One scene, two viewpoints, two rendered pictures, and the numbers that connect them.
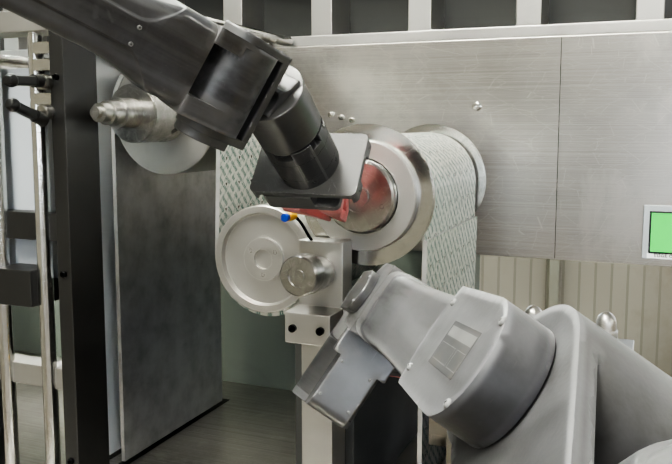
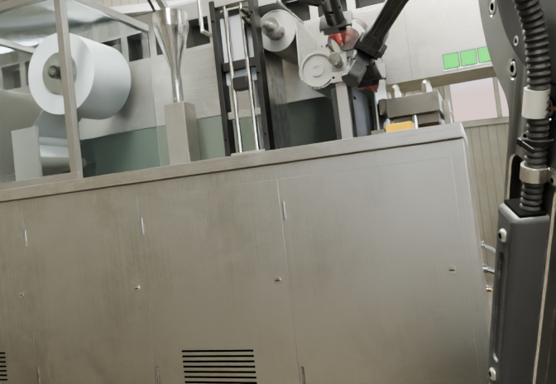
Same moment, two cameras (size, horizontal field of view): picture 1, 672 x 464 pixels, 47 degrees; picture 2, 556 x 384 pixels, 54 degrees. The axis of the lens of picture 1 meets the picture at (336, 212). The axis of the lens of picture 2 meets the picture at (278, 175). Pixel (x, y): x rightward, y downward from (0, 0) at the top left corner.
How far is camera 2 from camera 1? 1.16 m
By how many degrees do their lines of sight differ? 9
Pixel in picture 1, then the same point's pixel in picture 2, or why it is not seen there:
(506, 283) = not seen: hidden behind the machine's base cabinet
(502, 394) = not seen: outside the picture
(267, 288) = (319, 79)
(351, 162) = (347, 16)
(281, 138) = (332, 4)
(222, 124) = not seen: outside the picture
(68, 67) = (254, 9)
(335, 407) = (356, 72)
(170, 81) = not seen: outside the picture
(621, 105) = (427, 21)
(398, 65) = not seen: hidden behind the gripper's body
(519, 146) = (394, 43)
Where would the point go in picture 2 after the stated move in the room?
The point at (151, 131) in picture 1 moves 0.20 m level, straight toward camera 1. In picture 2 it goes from (277, 31) to (294, 9)
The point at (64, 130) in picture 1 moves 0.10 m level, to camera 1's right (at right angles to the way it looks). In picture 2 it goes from (255, 27) to (285, 24)
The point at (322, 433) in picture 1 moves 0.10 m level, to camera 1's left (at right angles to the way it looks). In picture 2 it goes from (346, 112) to (315, 116)
